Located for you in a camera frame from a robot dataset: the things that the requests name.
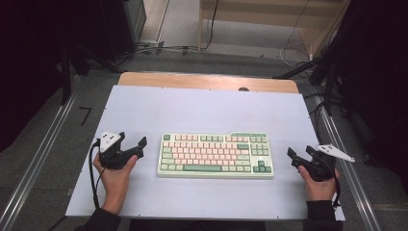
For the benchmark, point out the light wooden shelf unit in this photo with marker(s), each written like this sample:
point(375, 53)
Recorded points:
point(256, 16)

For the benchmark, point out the black metal stand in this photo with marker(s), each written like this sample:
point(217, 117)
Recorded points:
point(327, 89)

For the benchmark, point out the aluminium floor rail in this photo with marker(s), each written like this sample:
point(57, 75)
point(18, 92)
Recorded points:
point(349, 173)
point(35, 163)

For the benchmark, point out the green and pink keyboard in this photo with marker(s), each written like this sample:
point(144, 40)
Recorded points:
point(211, 154)

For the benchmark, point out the person's left hand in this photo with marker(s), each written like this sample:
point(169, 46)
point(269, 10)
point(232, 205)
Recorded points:
point(115, 184)

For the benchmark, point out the black curtain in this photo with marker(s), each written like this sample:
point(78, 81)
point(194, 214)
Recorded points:
point(378, 80)
point(25, 64)

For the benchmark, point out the person's right hand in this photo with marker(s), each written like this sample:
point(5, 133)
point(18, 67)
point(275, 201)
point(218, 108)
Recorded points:
point(319, 191)

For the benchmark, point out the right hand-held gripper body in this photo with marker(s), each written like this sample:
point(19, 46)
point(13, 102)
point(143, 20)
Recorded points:
point(320, 170)

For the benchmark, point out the white table mat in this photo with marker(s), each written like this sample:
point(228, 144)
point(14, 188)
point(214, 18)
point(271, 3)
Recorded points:
point(205, 109)

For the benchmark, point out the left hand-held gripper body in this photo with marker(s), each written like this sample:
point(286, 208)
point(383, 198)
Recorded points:
point(112, 159)

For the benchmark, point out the dark cabinet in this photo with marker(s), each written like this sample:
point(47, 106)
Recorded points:
point(122, 25)

